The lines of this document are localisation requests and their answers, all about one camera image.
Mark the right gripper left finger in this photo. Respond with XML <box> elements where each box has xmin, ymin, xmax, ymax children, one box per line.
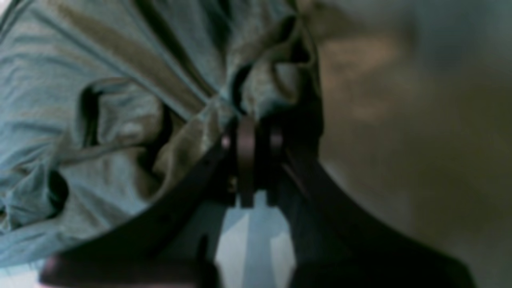
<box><xmin>40</xmin><ymin>116</ymin><xmax>256</xmax><ymax>288</ymax></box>

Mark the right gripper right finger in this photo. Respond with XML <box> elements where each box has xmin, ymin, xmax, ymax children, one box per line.
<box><xmin>260</xmin><ymin>115</ymin><xmax>476</xmax><ymax>288</ymax></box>

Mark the green grey T-shirt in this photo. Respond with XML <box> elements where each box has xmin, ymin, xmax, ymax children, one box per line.
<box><xmin>1</xmin><ymin>0</ymin><xmax>319</xmax><ymax>267</ymax></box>

